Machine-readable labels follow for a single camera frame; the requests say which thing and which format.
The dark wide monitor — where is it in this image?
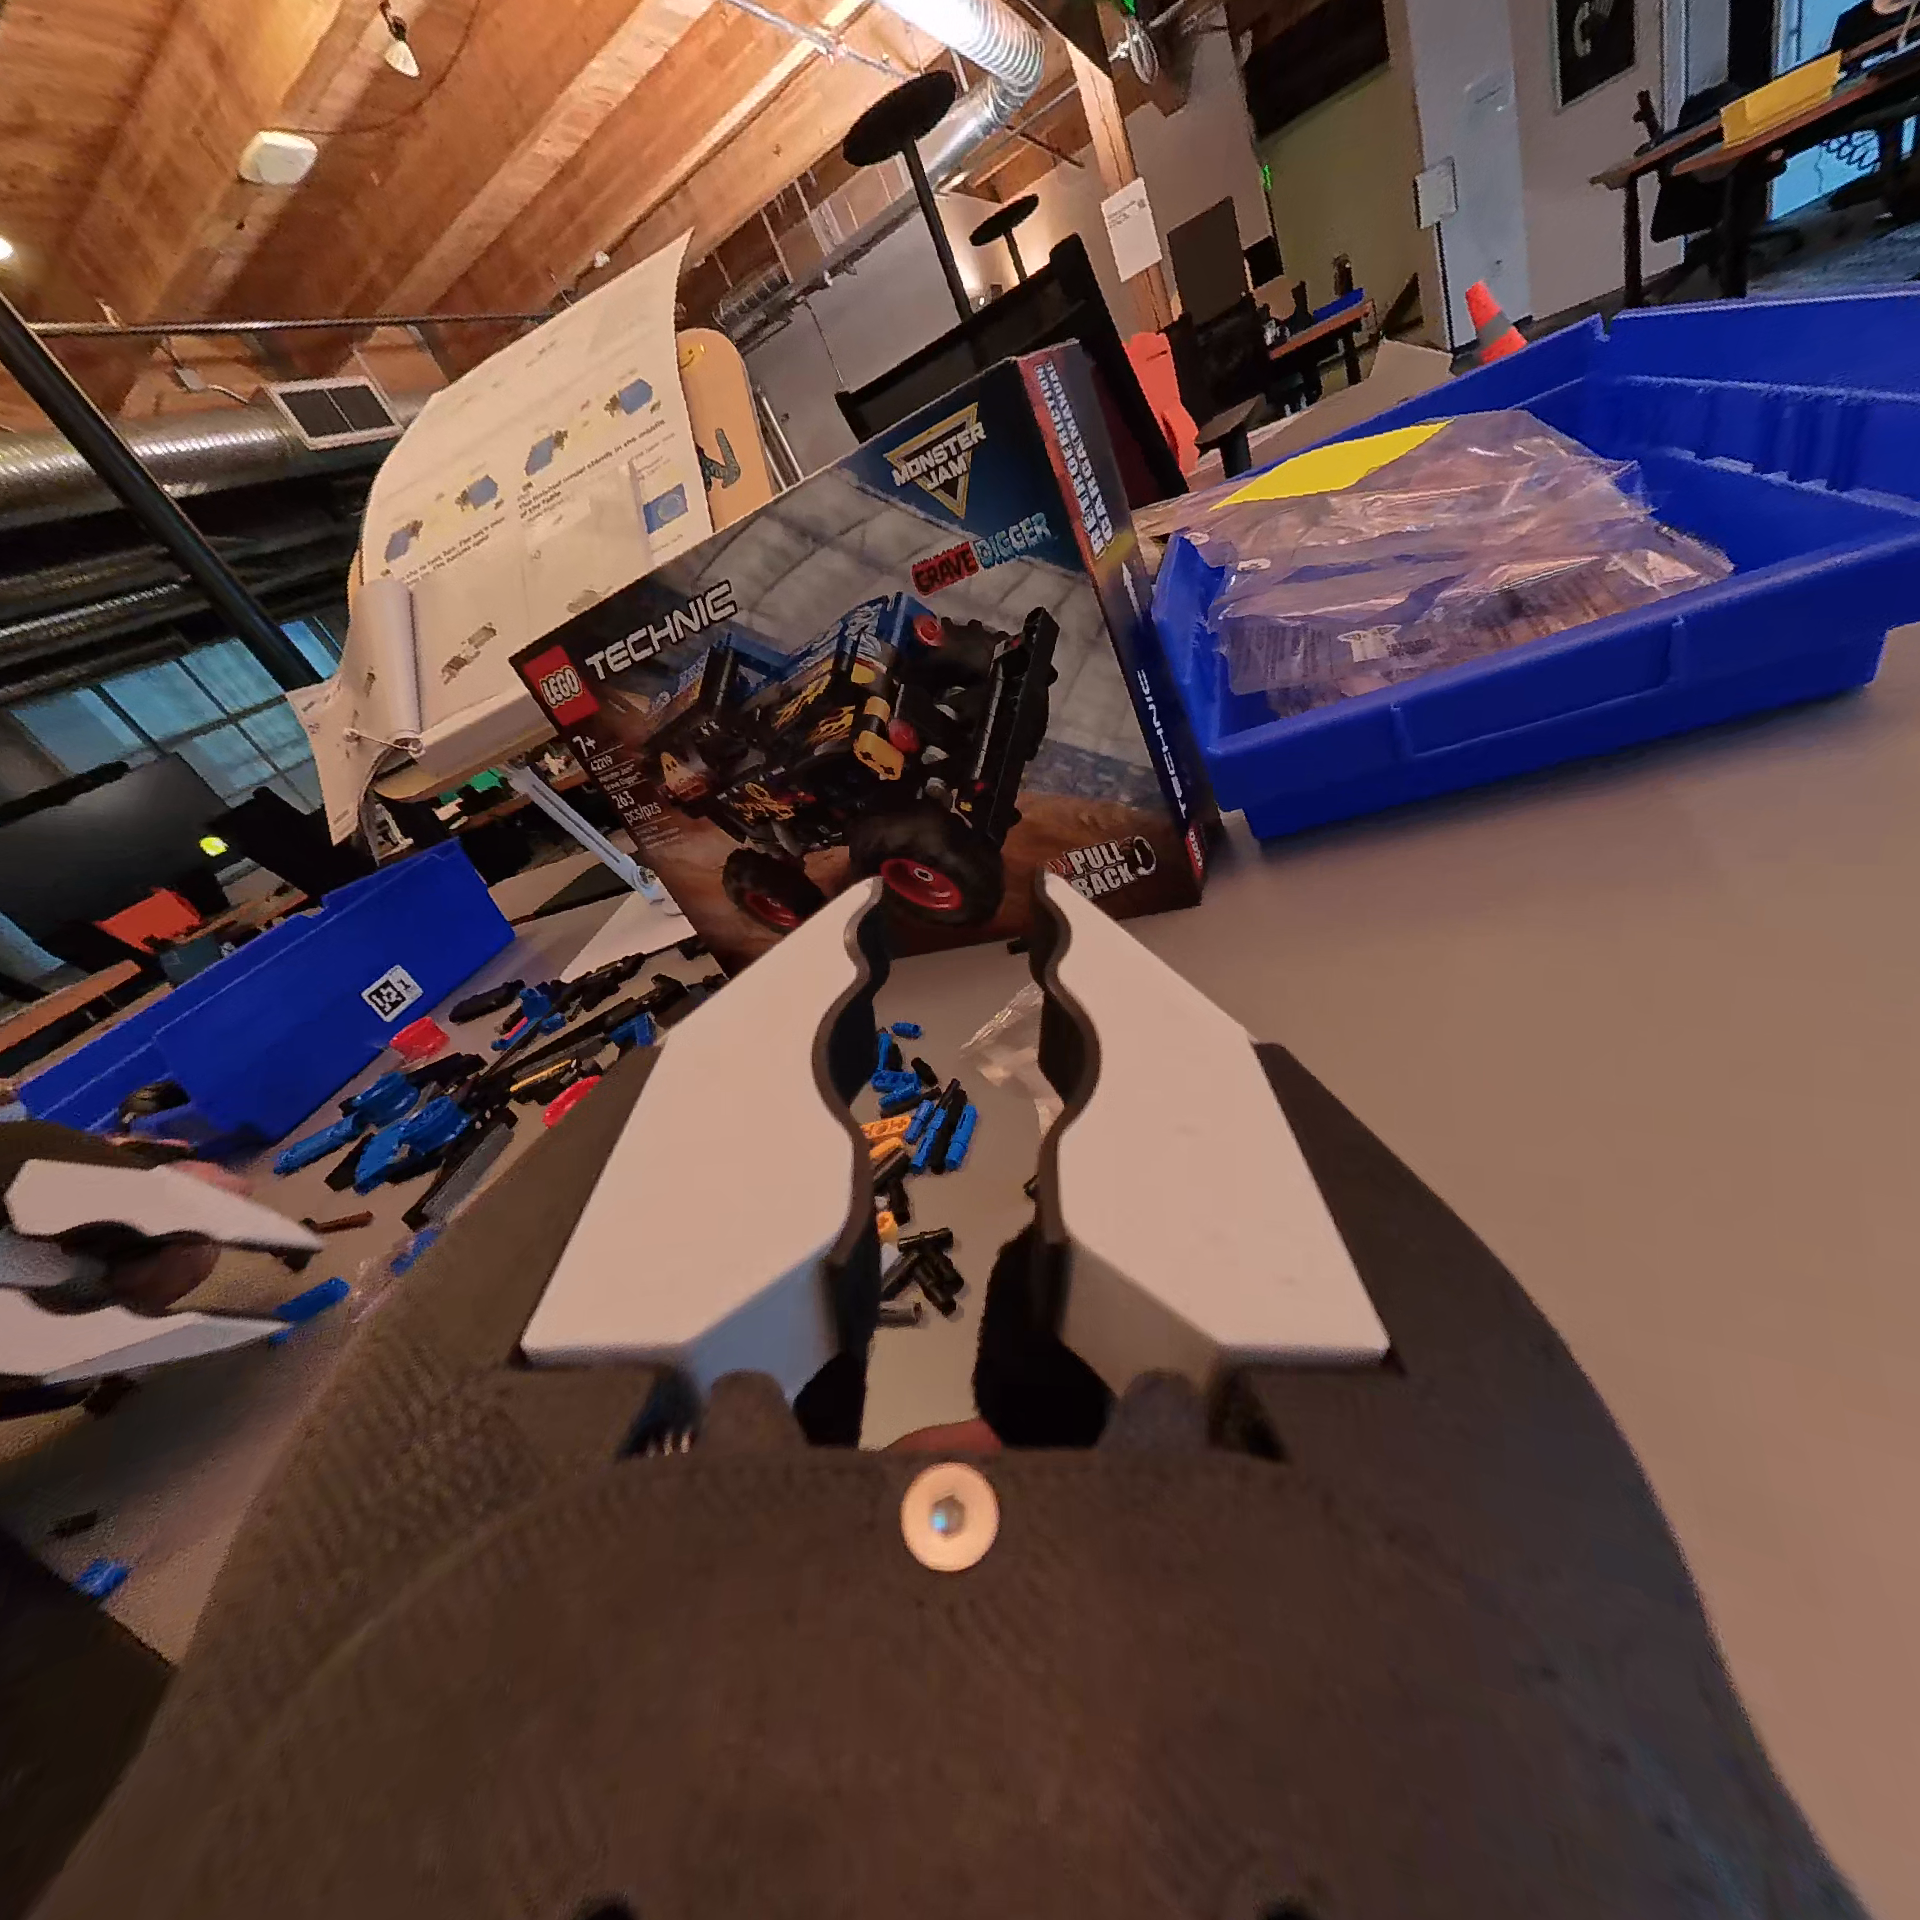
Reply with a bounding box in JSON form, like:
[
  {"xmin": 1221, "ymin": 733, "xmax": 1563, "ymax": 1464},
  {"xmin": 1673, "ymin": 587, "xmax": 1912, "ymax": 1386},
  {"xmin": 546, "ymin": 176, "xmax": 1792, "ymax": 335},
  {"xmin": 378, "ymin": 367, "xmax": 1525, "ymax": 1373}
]
[{"xmin": 0, "ymin": 755, "xmax": 231, "ymax": 939}]

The yellow paper note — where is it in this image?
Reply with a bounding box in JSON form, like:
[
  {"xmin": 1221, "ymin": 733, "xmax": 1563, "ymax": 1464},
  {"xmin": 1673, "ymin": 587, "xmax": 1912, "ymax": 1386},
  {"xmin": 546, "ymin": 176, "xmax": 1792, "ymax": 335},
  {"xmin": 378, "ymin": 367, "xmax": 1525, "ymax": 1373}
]
[{"xmin": 1223, "ymin": 420, "xmax": 1451, "ymax": 507}]

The grey desk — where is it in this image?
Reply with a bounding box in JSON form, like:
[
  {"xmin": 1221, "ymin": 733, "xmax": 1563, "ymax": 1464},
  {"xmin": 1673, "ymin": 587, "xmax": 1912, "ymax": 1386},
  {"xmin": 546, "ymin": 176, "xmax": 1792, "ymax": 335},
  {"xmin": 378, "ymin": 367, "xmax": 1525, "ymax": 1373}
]
[{"xmin": 0, "ymin": 622, "xmax": 1920, "ymax": 1920}]

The black diagonal steel pole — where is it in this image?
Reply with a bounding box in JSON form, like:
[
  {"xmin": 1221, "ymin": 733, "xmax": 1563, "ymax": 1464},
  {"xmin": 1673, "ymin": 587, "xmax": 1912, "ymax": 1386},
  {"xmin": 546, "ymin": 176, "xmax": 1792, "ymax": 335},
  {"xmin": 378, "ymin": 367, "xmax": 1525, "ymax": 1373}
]
[{"xmin": 0, "ymin": 293, "xmax": 324, "ymax": 694}]

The yellow skateboard deck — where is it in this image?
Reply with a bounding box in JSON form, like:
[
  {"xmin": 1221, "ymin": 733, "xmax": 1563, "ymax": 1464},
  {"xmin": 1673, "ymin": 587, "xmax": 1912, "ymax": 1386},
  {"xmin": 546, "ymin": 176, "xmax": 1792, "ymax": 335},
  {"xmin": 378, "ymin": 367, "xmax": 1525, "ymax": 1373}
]
[{"xmin": 675, "ymin": 327, "xmax": 778, "ymax": 504}]

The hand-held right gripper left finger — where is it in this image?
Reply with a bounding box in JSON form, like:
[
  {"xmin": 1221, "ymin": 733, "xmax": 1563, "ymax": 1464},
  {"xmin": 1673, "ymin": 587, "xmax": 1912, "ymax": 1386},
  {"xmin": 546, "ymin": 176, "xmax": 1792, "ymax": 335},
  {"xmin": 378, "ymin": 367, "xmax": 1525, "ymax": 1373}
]
[{"xmin": 520, "ymin": 872, "xmax": 890, "ymax": 1450}]

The crinkled clear empty bag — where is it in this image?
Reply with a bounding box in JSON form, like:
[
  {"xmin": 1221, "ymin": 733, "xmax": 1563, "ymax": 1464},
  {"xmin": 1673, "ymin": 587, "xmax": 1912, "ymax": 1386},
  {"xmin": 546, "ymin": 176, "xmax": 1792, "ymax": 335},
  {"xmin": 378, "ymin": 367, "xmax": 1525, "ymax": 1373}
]
[{"xmin": 960, "ymin": 982, "xmax": 1056, "ymax": 1103}]

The white ceiling vent grille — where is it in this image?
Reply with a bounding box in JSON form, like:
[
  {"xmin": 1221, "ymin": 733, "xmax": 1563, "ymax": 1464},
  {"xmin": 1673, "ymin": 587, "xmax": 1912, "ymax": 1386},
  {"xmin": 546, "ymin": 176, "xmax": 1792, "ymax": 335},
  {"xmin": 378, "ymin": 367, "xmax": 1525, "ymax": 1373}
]
[{"xmin": 263, "ymin": 374, "xmax": 407, "ymax": 450}]

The white instruction booklet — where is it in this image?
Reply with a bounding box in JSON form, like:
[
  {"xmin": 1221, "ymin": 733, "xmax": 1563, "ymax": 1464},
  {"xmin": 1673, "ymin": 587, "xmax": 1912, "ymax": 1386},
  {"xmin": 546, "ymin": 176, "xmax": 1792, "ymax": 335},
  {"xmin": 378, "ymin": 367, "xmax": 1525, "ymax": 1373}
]
[{"xmin": 316, "ymin": 230, "xmax": 720, "ymax": 845}]

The bundle of clear parts bags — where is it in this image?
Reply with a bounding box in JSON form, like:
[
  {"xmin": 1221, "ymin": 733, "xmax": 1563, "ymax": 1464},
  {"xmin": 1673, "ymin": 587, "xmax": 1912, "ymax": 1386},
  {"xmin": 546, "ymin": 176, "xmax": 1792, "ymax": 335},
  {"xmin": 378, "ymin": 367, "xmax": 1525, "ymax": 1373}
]
[{"xmin": 1208, "ymin": 408, "xmax": 1737, "ymax": 704}]

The yellow storage bin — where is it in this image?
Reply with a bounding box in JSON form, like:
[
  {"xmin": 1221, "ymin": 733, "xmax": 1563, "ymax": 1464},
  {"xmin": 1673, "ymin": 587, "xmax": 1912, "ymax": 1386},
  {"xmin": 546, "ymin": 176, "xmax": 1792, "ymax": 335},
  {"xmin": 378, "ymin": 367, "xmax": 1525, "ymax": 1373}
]
[{"xmin": 1717, "ymin": 53, "xmax": 1844, "ymax": 147}]

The toy truck set box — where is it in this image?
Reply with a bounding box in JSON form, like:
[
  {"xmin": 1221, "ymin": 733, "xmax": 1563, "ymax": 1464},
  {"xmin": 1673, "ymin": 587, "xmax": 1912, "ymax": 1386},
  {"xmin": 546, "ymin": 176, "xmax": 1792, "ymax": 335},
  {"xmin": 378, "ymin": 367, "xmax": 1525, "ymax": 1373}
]
[{"xmin": 509, "ymin": 342, "xmax": 1225, "ymax": 973}]

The large blue plastic bin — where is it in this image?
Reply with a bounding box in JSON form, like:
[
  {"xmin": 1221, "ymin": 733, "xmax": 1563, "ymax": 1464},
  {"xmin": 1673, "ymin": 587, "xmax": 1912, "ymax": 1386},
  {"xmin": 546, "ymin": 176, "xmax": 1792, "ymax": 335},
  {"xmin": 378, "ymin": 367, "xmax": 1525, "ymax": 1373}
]
[{"xmin": 1147, "ymin": 288, "xmax": 1920, "ymax": 842}]

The pile of black beam pieces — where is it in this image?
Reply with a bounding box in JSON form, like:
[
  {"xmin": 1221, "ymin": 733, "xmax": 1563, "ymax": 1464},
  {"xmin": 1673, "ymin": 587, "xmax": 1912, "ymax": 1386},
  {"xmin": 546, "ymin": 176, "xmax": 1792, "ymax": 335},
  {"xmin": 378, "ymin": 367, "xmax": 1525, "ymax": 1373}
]
[{"xmin": 274, "ymin": 938, "xmax": 725, "ymax": 1235}]

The orange chair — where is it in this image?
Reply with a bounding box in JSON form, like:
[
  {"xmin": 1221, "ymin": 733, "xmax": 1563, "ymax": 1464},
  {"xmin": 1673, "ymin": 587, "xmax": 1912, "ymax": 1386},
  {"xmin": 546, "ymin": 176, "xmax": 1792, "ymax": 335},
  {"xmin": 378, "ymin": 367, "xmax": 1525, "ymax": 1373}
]
[{"xmin": 1119, "ymin": 330, "xmax": 1204, "ymax": 475}]

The silver ribbed air duct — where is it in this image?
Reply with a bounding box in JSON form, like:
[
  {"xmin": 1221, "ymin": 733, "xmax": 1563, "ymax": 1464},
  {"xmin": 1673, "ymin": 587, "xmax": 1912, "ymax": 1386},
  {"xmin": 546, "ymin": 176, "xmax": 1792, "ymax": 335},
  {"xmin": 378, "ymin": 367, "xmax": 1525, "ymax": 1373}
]
[
  {"xmin": 0, "ymin": 381, "xmax": 437, "ymax": 523},
  {"xmin": 885, "ymin": 0, "xmax": 1052, "ymax": 96}
]

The small black floor lamp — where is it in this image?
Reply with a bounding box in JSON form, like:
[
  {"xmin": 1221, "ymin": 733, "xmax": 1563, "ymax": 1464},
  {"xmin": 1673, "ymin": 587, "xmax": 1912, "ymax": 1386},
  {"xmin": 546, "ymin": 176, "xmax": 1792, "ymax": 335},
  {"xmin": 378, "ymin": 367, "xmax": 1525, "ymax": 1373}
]
[{"xmin": 968, "ymin": 192, "xmax": 1048, "ymax": 288}]

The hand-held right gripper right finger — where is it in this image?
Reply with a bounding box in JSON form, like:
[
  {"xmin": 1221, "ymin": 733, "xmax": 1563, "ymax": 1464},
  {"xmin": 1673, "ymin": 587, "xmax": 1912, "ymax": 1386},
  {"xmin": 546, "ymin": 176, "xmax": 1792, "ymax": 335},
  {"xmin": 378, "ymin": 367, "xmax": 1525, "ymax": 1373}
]
[{"xmin": 976, "ymin": 871, "xmax": 1393, "ymax": 1445}]

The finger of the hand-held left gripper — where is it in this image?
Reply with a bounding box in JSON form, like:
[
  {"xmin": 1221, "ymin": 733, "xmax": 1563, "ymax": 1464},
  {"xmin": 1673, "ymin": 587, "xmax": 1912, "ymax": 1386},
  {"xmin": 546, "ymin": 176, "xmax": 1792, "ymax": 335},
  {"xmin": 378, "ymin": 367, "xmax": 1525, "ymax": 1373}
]
[
  {"xmin": 0, "ymin": 1290, "xmax": 291, "ymax": 1386},
  {"xmin": 0, "ymin": 1159, "xmax": 327, "ymax": 1262}
]

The large black floor lamp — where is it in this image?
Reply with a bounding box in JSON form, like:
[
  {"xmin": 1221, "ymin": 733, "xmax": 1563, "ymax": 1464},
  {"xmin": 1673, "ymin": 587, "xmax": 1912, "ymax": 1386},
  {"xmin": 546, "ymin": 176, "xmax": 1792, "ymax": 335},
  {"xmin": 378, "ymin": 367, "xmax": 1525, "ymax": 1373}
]
[{"xmin": 840, "ymin": 69, "xmax": 981, "ymax": 325}]

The blue bin with square tag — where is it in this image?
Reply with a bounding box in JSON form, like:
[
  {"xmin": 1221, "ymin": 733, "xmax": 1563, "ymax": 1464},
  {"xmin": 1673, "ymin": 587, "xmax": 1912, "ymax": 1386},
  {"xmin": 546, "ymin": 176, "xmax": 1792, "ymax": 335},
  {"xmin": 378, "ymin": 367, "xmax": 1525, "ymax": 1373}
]
[{"xmin": 17, "ymin": 837, "xmax": 520, "ymax": 1150}]

